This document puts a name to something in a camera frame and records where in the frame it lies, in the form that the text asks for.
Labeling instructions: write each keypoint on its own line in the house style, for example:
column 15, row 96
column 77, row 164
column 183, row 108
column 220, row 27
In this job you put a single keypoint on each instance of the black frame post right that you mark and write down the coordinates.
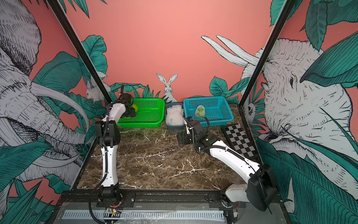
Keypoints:
column 286, row 10

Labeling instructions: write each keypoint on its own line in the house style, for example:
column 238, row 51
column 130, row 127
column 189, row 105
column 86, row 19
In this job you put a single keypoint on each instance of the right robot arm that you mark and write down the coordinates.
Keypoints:
column 260, row 187

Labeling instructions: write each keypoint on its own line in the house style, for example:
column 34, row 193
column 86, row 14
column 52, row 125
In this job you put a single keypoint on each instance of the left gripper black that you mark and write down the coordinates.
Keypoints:
column 132, row 112

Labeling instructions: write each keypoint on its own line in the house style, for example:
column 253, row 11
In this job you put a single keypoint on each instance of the black frame post left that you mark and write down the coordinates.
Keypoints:
column 68, row 28

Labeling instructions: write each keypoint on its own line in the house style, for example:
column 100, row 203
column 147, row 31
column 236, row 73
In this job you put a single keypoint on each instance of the green plastic basket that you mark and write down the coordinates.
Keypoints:
column 150, row 114

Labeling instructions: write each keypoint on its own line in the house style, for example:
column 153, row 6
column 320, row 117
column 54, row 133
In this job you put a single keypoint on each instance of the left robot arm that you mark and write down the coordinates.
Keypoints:
column 108, row 136

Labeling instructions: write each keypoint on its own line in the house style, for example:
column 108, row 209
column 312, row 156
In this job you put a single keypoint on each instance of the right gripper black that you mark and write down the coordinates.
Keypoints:
column 184, row 135

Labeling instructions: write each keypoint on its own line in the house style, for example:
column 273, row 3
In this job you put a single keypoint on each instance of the checkerboard calibration board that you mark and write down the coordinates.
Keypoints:
column 239, row 141

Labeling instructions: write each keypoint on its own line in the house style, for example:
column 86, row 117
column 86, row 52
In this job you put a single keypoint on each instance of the grey bin of foam nets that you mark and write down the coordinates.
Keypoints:
column 174, row 116

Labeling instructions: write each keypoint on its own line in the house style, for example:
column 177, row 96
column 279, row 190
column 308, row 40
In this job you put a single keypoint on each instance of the black frame post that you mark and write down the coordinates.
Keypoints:
column 286, row 10
column 68, row 28

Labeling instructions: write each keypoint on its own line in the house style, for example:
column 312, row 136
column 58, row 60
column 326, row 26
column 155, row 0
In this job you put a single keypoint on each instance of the custard apple with dark spots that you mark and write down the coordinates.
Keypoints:
column 200, row 112

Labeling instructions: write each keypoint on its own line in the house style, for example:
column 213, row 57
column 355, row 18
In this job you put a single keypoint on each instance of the white slotted cable duct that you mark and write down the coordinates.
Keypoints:
column 169, row 215

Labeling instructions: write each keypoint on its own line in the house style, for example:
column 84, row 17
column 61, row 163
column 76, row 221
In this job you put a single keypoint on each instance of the custard apple green upper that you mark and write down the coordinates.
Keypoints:
column 135, row 107

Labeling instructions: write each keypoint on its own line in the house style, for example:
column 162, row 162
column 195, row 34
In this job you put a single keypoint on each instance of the teal plastic basket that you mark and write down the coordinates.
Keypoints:
column 217, row 110

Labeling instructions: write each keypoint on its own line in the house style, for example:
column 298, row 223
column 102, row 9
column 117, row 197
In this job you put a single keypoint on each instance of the white foam net sleeve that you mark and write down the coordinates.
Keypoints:
column 200, row 106

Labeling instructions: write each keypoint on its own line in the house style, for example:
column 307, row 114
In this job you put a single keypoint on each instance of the black front frame rail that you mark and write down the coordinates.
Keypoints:
column 127, row 198

